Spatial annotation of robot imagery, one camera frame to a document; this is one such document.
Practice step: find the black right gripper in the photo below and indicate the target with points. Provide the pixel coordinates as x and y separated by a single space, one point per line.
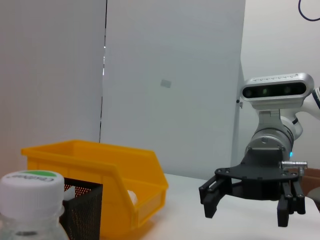
260 180

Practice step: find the clear bottle with green label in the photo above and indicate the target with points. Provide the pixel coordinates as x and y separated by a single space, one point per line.
30 195

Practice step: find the white and silver right robot arm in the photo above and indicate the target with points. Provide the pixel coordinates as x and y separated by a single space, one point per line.
275 140

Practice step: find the black mesh pen holder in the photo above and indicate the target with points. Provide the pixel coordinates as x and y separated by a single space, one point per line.
85 215

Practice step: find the brown cardboard box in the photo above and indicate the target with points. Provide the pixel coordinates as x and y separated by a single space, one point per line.
310 180

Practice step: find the white stand pole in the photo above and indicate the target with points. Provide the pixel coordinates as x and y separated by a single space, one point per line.
238 130

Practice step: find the yellow plastic bin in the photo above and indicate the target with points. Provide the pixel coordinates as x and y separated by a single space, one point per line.
112 162

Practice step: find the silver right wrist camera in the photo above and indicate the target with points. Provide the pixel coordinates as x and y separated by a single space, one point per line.
275 91

